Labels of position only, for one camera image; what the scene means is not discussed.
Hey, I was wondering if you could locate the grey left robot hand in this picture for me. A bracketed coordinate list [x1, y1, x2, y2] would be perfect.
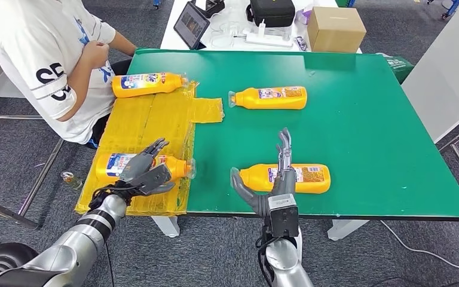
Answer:
[118, 137, 177, 196]

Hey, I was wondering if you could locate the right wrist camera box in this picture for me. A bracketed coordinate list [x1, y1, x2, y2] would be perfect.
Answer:
[267, 193, 299, 239]

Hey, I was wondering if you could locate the black tablet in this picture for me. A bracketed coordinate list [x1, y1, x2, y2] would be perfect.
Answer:
[173, 1, 211, 51]

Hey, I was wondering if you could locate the black carry case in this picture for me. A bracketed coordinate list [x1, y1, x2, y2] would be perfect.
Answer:
[246, 0, 296, 28]

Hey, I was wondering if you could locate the brown cardboard box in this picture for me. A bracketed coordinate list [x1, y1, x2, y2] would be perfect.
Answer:
[307, 7, 368, 54]

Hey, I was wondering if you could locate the yellow taped cardboard sheet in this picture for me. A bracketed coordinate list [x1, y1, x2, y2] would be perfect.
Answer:
[75, 81, 225, 218]

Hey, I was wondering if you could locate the black device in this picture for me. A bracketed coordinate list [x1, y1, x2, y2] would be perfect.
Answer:
[194, 0, 227, 19]

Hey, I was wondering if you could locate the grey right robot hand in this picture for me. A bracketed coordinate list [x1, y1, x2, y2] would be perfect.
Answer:
[229, 127, 298, 218]

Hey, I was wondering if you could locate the person's right hand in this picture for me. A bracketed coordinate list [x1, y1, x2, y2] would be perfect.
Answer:
[82, 39, 111, 70]

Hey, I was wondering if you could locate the white floor cable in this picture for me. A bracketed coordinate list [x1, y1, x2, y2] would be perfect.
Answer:
[380, 221, 459, 270]

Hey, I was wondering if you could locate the white table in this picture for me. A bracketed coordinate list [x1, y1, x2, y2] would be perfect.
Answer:
[160, 0, 363, 54]

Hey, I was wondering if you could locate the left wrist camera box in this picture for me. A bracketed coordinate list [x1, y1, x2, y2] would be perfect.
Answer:
[128, 163, 173, 196]

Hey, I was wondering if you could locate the white power strip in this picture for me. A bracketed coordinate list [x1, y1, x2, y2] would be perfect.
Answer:
[246, 32, 293, 48]

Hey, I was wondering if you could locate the white cable coil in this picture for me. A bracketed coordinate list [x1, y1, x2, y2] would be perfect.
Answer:
[209, 11, 247, 48]

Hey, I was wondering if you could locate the black round stool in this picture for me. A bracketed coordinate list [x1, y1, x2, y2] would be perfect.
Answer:
[0, 242, 40, 287]

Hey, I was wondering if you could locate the small clear bottle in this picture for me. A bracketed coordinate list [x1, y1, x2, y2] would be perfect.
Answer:
[60, 171, 84, 191]

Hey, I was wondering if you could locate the blue metal rack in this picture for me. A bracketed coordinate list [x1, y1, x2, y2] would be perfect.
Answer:
[441, 0, 459, 20]

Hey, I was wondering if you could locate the person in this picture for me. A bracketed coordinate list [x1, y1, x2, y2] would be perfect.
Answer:
[0, 0, 139, 145]

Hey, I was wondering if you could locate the white cabinet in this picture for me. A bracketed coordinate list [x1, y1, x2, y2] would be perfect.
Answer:
[402, 5, 459, 144]

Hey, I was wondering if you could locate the green bag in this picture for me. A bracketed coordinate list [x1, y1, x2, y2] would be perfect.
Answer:
[376, 52, 415, 85]

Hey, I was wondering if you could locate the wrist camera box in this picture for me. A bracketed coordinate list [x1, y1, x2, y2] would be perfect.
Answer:
[128, 163, 173, 196]
[267, 193, 299, 239]

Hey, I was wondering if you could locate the white table leg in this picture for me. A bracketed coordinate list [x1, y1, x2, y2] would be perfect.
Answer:
[328, 219, 369, 241]
[151, 215, 180, 239]

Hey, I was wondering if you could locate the orange detergent bottle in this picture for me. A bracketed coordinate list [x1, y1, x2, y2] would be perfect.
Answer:
[235, 163, 332, 195]
[228, 86, 308, 111]
[94, 152, 197, 184]
[111, 72, 189, 99]

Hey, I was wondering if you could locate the purple plastic packet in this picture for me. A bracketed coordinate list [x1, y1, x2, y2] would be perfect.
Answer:
[295, 7, 313, 25]

